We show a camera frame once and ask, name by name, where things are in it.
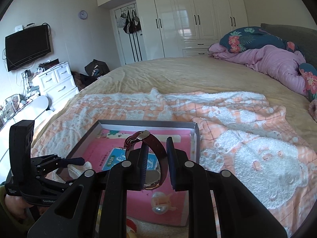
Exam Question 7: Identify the cream hair claw clip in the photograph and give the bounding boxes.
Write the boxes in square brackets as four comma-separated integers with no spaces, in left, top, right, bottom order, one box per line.
[68,161,92,179]

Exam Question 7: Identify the pearl hair clip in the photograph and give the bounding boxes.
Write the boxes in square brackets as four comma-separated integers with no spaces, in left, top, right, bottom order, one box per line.
[151,192,177,215]

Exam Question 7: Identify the dark red wrist watch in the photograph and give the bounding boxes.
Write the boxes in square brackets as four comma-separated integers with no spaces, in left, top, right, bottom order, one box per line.
[124,130,168,190]

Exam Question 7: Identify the person's left hand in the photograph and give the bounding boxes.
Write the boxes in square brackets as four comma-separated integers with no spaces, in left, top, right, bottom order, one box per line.
[4,195,34,219]

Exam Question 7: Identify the orange white plush blanket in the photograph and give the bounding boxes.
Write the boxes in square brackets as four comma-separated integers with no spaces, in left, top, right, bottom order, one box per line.
[31,86,317,236]

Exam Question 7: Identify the grey cardboard box tray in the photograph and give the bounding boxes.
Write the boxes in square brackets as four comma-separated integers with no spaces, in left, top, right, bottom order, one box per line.
[55,119,201,227]

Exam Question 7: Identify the pink children's book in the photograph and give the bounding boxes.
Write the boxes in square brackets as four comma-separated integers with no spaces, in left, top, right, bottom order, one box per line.
[81,128,194,225]

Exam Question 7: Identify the white drawer chest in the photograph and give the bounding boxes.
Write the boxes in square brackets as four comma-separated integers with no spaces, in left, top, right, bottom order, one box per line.
[32,62,79,111]

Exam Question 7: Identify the black bag on floor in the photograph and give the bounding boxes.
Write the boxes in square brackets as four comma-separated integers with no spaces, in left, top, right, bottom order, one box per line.
[84,59,110,80]

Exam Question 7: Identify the pink knitted blanket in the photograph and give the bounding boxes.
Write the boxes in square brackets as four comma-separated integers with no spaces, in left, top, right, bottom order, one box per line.
[308,99,317,122]

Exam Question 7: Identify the beige bed cover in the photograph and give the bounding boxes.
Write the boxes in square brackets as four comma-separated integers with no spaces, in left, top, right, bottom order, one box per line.
[32,56,316,149]

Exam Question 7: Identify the pink quilt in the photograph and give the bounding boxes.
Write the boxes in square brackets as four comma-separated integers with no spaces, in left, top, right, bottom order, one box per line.
[208,43,307,96]

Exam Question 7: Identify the white door with hangers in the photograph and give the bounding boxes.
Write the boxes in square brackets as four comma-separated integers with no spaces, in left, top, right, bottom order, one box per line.
[110,1,147,66]

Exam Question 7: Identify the floral dark blue pillow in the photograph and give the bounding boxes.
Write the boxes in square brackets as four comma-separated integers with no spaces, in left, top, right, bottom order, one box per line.
[219,26,316,101]

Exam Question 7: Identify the bags hanging on door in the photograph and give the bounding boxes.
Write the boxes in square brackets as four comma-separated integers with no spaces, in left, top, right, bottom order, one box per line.
[116,10,141,35]

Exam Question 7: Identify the grey headboard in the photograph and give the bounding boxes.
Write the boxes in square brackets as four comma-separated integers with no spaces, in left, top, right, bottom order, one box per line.
[261,23,317,68]

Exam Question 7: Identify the white wardrobe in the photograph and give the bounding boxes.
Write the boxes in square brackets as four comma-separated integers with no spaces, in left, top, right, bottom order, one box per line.
[97,0,249,60]

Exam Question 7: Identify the wall mounted television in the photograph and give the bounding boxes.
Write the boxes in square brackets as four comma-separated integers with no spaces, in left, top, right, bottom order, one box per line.
[5,24,51,72]

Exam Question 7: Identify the purple wall clock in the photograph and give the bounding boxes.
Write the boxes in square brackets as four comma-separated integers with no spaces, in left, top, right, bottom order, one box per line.
[78,10,88,20]

